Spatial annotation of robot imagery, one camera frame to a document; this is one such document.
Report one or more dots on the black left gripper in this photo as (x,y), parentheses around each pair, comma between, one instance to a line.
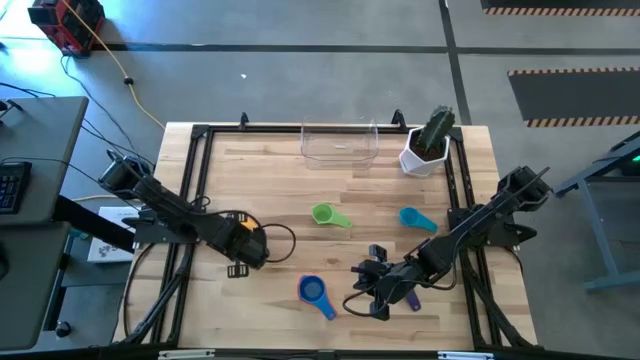
(240,242)

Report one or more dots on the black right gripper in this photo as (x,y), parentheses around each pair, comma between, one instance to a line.
(395,282)

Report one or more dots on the purple measuring cup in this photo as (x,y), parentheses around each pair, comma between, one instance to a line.
(414,302)

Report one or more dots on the yellow measuring cup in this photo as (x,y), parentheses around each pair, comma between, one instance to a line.
(250,224)

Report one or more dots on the blue measuring cup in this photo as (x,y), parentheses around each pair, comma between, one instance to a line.
(314,288)

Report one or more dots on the teal measuring cup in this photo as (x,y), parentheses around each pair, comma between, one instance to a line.
(415,220)

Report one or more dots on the green measuring cup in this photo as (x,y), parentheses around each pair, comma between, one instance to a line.
(322,214)

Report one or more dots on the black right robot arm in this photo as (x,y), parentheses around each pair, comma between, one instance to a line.
(475,227)

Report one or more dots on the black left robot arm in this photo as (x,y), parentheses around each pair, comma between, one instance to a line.
(165,205)

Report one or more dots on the clear plastic basket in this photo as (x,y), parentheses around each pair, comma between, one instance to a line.
(340,155)

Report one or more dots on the silver table clamp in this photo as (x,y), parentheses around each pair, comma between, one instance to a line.
(185,355)
(465,356)

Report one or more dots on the white printed booklet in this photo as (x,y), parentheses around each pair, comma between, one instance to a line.
(107,252)

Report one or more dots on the white faceted planter pot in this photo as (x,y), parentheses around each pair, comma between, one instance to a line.
(412,162)

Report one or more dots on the black caster wheel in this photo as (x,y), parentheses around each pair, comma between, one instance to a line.
(62,329)

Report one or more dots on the green cactus plant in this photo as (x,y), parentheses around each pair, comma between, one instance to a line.
(437,127)

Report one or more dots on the grey desk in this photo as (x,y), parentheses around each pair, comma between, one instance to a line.
(45,135)
(30,300)

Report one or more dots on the black keyboard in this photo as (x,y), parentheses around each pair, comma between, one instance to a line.
(12,187)

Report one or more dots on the black device green light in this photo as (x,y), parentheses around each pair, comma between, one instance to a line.
(632,167)

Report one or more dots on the black hazard-striped floor mat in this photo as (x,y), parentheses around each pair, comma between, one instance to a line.
(575,95)
(550,4)

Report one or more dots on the red black power station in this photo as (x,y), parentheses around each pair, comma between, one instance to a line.
(70,25)

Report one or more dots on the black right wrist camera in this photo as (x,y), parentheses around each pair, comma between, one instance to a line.
(378,252)

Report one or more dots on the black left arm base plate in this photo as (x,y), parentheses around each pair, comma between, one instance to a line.
(147,237)

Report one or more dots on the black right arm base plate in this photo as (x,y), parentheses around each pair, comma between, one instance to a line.
(505,235)

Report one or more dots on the black aluminium table frame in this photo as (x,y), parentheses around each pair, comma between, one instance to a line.
(285,128)

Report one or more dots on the black frame bracket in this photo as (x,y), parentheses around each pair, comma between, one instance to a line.
(244,120)
(398,118)

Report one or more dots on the blue metal table frame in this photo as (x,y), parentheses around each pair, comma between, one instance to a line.
(615,282)

